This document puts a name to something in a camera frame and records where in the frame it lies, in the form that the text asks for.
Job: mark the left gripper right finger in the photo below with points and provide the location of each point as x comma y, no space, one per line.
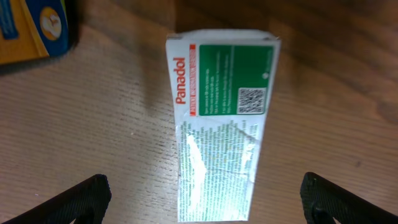
325,202

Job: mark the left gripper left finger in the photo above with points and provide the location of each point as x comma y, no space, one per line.
85,202

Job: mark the white green Panadol box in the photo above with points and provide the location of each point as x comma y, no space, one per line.
221,82

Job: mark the blue Kool Fever box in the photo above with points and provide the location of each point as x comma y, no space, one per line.
34,29

